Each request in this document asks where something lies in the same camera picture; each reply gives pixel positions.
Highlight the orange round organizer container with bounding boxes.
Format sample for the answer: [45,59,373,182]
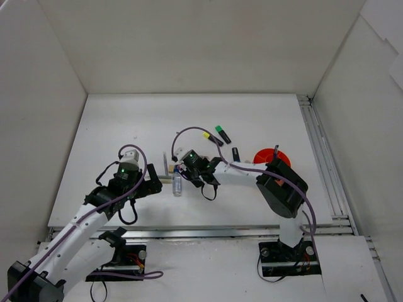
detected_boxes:
[253,148,292,167]

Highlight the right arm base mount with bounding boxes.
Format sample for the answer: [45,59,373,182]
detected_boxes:
[257,239,322,282]

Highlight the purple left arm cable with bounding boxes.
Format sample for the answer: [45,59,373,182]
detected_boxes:
[0,143,164,299]

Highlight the clear yellow-green pen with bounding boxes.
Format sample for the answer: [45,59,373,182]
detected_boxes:
[159,176,173,184]

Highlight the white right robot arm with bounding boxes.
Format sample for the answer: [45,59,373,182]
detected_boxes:
[173,148,309,259]

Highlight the aluminium right side rail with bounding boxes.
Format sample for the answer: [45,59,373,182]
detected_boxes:
[297,94,359,236]

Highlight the yellow highlighter marker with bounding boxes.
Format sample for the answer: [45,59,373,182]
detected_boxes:
[203,132,224,147]

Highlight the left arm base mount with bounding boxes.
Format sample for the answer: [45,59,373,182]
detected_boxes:
[85,227,147,282]

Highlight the aluminium rail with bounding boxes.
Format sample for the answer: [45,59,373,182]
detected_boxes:
[47,225,356,240]
[297,94,359,236]

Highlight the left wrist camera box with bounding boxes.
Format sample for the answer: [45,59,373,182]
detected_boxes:
[120,149,139,165]

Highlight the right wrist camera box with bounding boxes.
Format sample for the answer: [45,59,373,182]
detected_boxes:
[171,147,186,162]

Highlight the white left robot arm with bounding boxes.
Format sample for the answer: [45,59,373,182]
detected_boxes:
[3,150,162,301]

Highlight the blue highlighter marker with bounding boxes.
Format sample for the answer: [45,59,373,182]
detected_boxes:
[232,147,241,162]

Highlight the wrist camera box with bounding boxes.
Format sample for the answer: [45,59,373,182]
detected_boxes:
[171,147,186,162]
[120,149,139,165]

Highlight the clear small spray bottle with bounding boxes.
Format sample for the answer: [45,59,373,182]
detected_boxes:
[172,167,182,197]

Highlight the aluminium front rail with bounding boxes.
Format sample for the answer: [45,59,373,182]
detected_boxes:
[47,225,356,240]

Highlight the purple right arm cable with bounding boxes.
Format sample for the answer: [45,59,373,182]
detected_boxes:
[171,126,321,262]

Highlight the clear mechanical pencil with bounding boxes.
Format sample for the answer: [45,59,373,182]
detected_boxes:
[163,152,169,176]

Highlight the green highlighter marker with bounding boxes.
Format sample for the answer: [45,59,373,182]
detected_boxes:
[215,125,232,144]

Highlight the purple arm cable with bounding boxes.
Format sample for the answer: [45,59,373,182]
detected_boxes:
[171,126,321,262]
[0,143,164,299]

